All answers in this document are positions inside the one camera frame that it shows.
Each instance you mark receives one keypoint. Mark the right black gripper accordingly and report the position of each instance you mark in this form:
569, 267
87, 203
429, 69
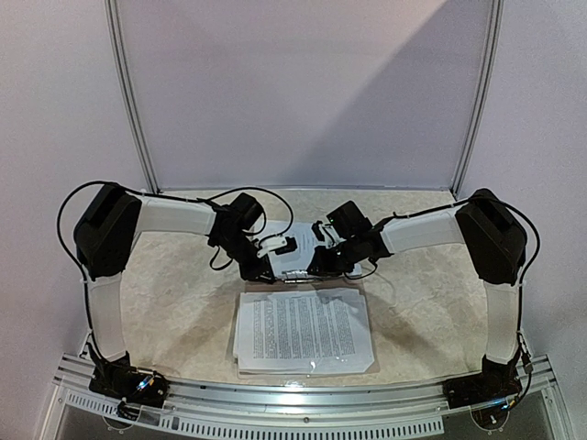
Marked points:
324, 264

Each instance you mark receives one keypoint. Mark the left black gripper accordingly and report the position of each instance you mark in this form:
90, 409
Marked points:
262, 268

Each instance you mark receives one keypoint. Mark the transparent plastic folder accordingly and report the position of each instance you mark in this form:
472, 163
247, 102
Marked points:
300, 325

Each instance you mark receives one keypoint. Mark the clipped paper stack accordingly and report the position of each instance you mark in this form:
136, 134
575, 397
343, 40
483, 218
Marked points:
302, 257

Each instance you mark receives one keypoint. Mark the printed paper sheet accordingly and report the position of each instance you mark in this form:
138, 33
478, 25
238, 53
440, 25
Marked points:
324, 332

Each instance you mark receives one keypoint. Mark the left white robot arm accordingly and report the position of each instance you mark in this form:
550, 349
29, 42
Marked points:
106, 234

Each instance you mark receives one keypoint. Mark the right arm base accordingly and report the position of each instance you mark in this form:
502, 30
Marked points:
494, 382

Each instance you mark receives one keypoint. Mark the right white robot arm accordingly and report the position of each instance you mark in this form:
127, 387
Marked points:
493, 236

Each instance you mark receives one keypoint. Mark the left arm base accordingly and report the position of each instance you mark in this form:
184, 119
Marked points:
120, 380

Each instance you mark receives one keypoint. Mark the metal folder clip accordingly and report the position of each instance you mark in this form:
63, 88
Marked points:
295, 276

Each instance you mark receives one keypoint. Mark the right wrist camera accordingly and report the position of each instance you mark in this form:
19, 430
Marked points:
323, 234

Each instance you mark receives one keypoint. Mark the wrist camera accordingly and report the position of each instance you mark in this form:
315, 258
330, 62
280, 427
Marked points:
323, 234
277, 244

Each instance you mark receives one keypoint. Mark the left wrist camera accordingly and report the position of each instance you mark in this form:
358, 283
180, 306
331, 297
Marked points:
277, 244

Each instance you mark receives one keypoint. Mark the right aluminium frame post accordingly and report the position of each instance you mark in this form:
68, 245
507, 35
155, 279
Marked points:
482, 89

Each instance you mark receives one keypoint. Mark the aluminium front rail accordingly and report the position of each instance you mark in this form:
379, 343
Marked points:
206, 410

